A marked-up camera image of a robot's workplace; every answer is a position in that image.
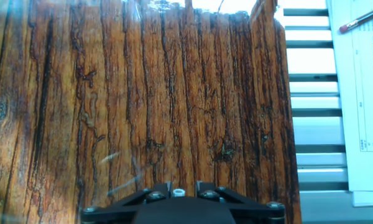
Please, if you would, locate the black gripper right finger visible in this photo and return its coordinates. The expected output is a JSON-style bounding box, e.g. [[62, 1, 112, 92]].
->
[[195, 181, 286, 224]]

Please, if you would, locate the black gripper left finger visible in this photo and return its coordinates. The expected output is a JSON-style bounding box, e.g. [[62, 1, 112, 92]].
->
[[80, 181, 173, 224]]

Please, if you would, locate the dark red pencil with eraser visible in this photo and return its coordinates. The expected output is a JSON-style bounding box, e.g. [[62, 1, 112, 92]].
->
[[338, 3, 373, 34]]

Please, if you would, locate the plain white paper sheet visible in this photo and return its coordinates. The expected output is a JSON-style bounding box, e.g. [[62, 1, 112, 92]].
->
[[351, 189, 373, 208]]

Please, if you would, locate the brown wooden board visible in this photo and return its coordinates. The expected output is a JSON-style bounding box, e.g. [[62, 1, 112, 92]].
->
[[0, 0, 303, 224]]

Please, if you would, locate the printed white paper sheet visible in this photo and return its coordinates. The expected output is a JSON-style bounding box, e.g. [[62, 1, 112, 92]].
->
[[326, 0, 373, 193]]

